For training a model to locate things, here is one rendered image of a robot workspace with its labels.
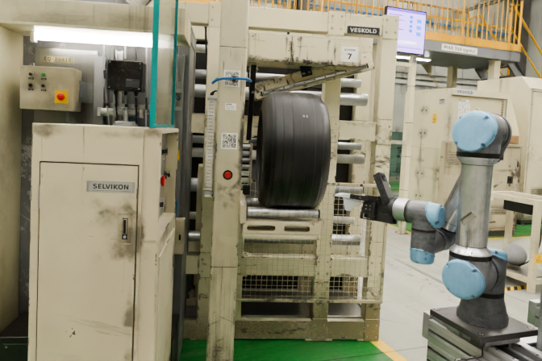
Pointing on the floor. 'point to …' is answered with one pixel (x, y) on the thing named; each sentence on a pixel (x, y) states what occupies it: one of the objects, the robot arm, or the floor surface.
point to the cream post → (228, 159)
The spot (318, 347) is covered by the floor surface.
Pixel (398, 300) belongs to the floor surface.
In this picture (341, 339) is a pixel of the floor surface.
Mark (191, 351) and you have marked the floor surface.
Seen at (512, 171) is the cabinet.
